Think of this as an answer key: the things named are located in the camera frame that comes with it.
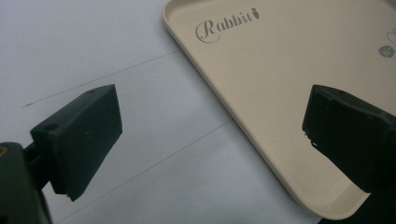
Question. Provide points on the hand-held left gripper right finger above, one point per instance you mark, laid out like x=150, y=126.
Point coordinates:
x=351, y=137

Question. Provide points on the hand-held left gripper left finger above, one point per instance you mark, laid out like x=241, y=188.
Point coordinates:
x=81, y=137

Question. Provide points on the beige plastic tray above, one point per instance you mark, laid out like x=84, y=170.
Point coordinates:
x=280, y=77

